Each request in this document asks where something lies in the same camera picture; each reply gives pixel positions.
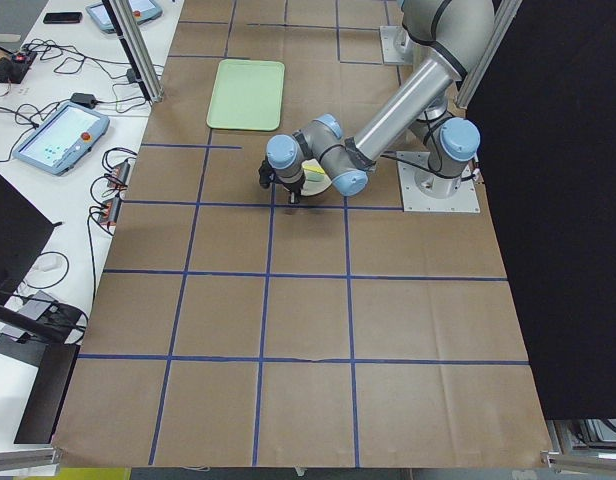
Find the near teach pendant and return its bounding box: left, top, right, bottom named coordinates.
left=13, top=101, right=110, bottom=176

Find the black curtain panel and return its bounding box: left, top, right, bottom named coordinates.
left=468, top=1, right=616, bottom=419

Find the black power adapter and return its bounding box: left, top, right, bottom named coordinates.
left=70, top=92, right=98, bottom=109

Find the black monitor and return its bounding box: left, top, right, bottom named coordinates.
left=0, top=174, right=55, bottom=314

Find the far teach pendant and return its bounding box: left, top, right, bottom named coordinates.
left=84, top=0, right=164, bottom=35

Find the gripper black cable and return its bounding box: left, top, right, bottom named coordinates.
left=380, top=107, right=482, bottom=182

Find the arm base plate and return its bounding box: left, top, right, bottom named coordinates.
left=396, top=151, right=481, bottom=214
left=379, top=26, right=414, bottom=66

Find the light green tray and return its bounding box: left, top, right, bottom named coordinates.
left=206, top=59, right=285, bottom=132

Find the black smartphone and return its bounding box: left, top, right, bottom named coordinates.
left=43, top=11, right=83, bottom=25

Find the white round plate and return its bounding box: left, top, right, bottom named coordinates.
left=301, top=159, right=331, bottom=196

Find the aluminium frame post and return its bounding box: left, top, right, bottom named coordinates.
left=102, top=0, right=164, bottom=104

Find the teach pendant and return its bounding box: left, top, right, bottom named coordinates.
left=13, top=101, right=110, bottom=176
left=84, top=0, right=164, bottom=35

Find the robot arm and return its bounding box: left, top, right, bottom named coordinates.
left=258, top=1, right=494, bottom=202

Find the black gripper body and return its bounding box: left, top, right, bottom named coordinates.
left=258, top=158, right=305, bottom=196

